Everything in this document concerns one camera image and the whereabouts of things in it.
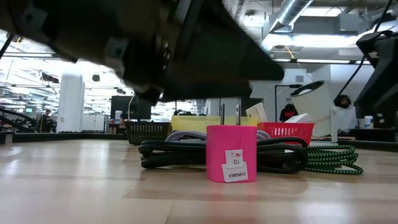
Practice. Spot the green exit sign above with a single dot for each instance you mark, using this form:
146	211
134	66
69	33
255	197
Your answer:
29	109

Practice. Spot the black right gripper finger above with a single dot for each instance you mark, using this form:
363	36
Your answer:
382	96

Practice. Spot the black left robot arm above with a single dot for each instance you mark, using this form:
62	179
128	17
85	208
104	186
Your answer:
62	25

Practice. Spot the black computer monitor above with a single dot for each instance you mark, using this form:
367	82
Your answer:
121	109

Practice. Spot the black monitor row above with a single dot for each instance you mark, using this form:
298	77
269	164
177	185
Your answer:
367	119

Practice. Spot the yellow plastic bin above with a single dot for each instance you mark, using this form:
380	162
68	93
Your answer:
192	123

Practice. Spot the black ceiling speaker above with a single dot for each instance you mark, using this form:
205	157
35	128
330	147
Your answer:
96	77

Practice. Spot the black plastic bin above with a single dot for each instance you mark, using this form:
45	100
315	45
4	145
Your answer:
146	132

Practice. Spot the pink wall charger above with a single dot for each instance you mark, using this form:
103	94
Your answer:
224	143

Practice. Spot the silver ventilation duct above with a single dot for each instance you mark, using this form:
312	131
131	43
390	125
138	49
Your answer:
292	11

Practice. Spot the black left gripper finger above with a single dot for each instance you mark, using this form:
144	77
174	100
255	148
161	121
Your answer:
217	46
205	88

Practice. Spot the white square pillar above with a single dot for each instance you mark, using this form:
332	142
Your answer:
71	102

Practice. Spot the red plastic bin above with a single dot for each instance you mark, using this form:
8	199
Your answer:
289	130

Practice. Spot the white canister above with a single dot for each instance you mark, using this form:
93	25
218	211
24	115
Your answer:
368	122
118	115

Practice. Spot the narrow white box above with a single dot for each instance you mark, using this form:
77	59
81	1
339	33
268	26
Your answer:
300	119

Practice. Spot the person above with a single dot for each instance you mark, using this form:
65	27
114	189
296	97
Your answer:
343	118
46	119
289	113

